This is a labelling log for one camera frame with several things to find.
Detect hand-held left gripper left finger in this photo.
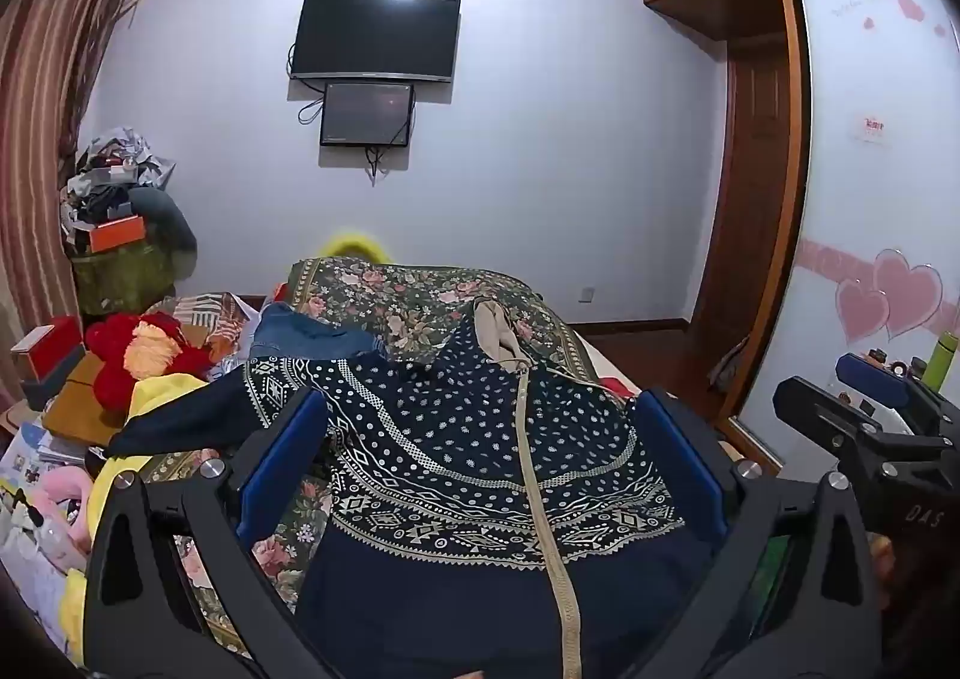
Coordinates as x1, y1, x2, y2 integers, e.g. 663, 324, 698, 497
81, 390, 331, 679

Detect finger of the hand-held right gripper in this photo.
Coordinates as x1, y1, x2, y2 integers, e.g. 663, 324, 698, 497
835, 351, 960, 436
772, 377, 912, 459

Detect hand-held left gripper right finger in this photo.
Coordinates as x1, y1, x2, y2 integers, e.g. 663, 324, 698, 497
634, 388, 887, 679

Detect navy patterned garment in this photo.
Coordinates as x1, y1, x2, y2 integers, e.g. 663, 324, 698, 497
105, 315, 740, 679

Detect person's right hand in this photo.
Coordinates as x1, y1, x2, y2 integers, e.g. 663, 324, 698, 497
868, 533, 895, 611

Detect green bottle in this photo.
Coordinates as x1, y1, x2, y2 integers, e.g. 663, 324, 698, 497
921, 332, 960, 392

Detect grey cloth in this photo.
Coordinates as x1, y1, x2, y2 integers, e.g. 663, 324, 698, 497
708, 337, 752, 389

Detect blue jeans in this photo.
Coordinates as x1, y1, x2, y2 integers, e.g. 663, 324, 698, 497
250, 302, 387, 361

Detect yellow cloth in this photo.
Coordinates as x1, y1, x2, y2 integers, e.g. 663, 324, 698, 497
58, 371, 212, 666

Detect brown striped cloth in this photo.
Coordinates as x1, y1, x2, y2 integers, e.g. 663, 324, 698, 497
152, 289, 254, 366

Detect floral bed blanket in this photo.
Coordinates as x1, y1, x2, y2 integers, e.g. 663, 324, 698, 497
139, 257, 638, 654

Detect red plush toy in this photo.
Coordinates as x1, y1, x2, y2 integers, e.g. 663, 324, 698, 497
84, 311, 216, 415

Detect brown cardboard box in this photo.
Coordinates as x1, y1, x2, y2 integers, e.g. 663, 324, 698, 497
41, 351, 130, 449

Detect brown wooden door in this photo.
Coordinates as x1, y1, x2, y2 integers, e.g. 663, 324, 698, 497
690, 38, 797, 396

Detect beige cloth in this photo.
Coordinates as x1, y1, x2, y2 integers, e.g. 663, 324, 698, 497
471, 298, 530, 371

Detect pink plush toy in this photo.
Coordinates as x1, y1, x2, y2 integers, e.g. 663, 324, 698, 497
13, 463, 92, 573

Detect yellow fuzzy object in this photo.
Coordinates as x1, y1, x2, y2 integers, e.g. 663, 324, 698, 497
319, 229, 391, 268

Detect red box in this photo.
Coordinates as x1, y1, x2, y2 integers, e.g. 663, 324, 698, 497
10, 315, 85, 384

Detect dark round cushion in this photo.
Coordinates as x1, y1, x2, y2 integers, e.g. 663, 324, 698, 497
127, 187, 198, 275

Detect orange box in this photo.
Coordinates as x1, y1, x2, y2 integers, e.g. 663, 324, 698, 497
88, 215, 146, 255

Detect pile of clutter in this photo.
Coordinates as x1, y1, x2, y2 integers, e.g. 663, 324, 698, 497
60, 128, 178, 253

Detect striped brown curtain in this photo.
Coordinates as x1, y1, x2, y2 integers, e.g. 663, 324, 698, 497
0, 0, 156, 425

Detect black television cable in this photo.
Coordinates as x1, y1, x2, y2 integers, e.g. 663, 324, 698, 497
285, 45, 325, 125

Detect small black wall monitor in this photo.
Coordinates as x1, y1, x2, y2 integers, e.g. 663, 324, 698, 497
320, 81, 416, 148

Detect black wall television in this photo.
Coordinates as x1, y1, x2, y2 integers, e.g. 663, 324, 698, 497
291, 0, 461, 84

